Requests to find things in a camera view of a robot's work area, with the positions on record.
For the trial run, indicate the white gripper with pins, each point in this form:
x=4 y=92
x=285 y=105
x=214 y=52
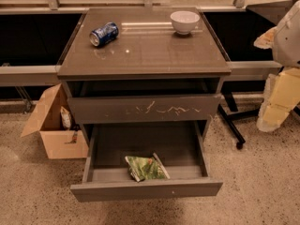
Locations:
x=288 y=46

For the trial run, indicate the green jalapeno chip bag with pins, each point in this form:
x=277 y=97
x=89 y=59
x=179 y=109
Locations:
x=146 y=168

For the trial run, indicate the closed grey top drawer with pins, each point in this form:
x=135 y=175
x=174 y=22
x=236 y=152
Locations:
x=109 y=110

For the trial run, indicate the open grey middle drawer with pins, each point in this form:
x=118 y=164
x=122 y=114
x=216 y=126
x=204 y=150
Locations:
x=179 y=145

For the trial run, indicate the grey drawer cabinet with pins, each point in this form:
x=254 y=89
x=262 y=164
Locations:
x=148 y=58

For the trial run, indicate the snack bag in box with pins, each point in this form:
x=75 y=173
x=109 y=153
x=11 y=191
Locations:
x=66 y=118

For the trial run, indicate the black folding table stand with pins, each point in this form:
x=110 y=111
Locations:
x=274 y=12

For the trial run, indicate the white ceramic bowl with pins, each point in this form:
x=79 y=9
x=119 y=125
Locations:
x=184 y=22

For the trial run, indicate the blue soda can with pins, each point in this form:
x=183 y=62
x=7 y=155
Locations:
x=104 y=35

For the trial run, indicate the open cardboard box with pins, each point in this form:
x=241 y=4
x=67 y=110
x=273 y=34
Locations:
x=47 y=121

